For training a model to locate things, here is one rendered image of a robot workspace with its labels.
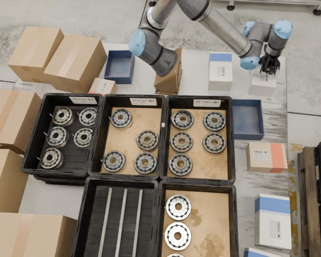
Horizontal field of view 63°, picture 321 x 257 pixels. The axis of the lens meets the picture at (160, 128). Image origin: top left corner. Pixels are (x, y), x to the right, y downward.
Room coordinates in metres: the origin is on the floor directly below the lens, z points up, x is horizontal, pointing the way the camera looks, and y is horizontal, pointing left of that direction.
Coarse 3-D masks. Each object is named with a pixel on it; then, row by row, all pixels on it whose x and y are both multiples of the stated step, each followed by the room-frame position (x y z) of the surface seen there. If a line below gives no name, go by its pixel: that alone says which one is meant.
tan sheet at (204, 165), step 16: (192, 112) 0.61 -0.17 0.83; (208, 112) 0.59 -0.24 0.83; (224, 112) 0.58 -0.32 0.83; (192, 128) 0.53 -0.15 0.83; (224, 128) 0.49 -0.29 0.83; (192, 160) 0.37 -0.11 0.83; (208, 160) 0.36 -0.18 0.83; (224, 160) 0.34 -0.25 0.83; (192, 176) 0.30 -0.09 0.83; (208, 176) 0.29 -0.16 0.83; (224, 176) 0.27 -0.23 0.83
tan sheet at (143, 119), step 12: (120, 108) 0.72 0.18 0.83; (132, 108) 0.70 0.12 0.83; (144, 108) 0.69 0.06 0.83; (132, 120) 0.63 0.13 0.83; (144, 120) 0.62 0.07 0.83; (156, 120) 0.61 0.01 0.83; (120, 132) 0.58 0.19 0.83; (132, 132) 0.57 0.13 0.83; (156, 132) 0.54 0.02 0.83; (108, 144) 0.53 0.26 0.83; (120, 144) 0.52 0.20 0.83; (132, 144) 0.51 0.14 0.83; (132, 156) 0.45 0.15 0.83; (156, 156) 0.43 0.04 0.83; (132, 168) 0.39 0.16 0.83
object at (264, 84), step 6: (258, 72) 0.79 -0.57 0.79; (264, 72) 0.78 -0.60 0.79; (252, 78) 0.76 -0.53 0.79; (258, 78) 0.75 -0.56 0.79; (264, 78) 0.74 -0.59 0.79; (270, 78) 0.74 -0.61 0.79; (252, 84) 0.72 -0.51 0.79; (258, 84) 0.72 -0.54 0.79; (264, 84) 0.71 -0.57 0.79; (270, 84) 0.70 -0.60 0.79; (252, 90) 0.72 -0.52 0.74; (258, 90) 0.70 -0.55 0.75; (264, 90) 0.69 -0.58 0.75; (270, 90) 0.68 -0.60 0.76; (270, 96) 0.68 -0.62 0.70
